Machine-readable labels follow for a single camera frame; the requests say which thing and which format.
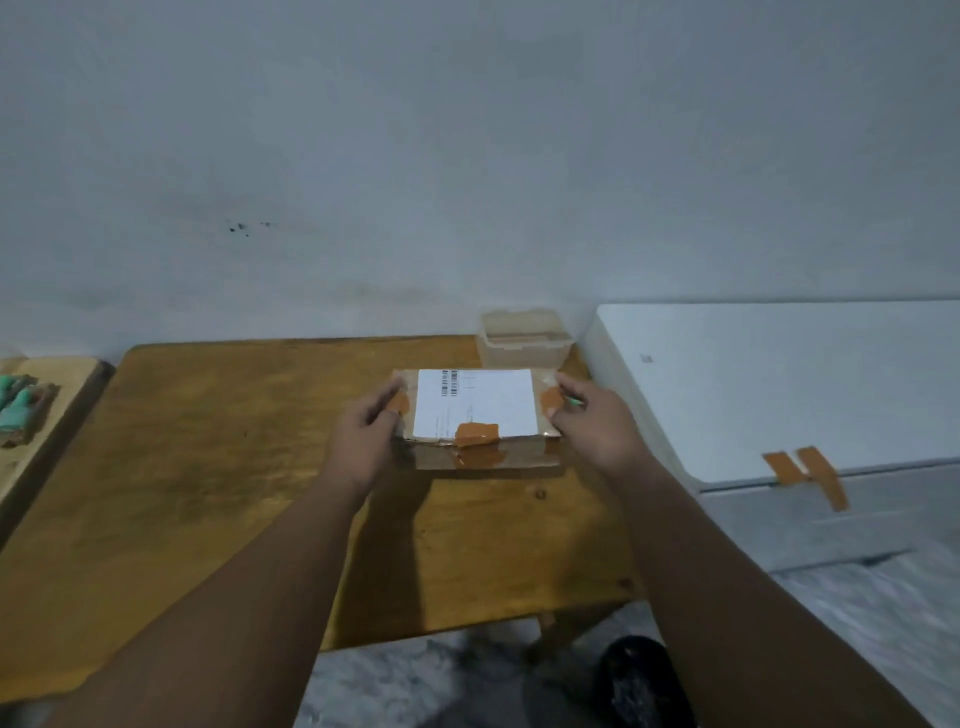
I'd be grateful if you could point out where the black trash bin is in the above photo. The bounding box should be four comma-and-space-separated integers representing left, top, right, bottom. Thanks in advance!
592, 635, 697, 728

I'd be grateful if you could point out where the white cabinet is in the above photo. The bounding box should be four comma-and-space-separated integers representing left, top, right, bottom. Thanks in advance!
581, 299, 960, 575

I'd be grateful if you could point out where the person's right hand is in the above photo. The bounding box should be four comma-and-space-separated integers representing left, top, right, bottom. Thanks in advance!
545, 372, 655, 481

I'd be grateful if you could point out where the long brown tape strip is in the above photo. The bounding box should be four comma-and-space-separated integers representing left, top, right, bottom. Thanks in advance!
794, 446, 851, 514

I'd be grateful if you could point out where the brown cardboard box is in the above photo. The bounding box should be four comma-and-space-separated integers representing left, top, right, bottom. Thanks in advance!
389, 367, 565, 472

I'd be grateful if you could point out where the light wooden side table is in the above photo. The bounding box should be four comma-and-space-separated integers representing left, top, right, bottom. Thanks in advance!
0, 356, 116, 541

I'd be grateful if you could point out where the person's right forearm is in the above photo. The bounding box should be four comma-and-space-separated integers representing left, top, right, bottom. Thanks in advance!
611, 457, 935, 728

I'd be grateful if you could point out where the short brown tape strip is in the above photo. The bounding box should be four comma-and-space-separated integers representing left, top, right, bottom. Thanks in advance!
761, 449, 815, 489

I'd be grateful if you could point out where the person's left forearm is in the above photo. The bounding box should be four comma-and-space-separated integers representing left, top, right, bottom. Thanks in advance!
44, 468, 376, 728

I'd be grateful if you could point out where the clear plastic container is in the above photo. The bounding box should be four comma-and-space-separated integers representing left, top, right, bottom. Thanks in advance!
474, 305, 577, 370

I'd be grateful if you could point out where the green parts together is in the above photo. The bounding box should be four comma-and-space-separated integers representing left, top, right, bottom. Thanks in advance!
0, 382, 60, 450
0, 373, 39, 410

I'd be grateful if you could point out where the person's left hand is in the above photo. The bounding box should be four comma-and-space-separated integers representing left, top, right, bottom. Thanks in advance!
318, 374, 410, 500

